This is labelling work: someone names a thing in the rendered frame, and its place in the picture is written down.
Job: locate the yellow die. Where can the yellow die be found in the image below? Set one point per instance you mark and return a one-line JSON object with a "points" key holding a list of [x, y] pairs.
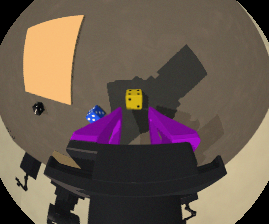
{"points": [[134, 99]]}

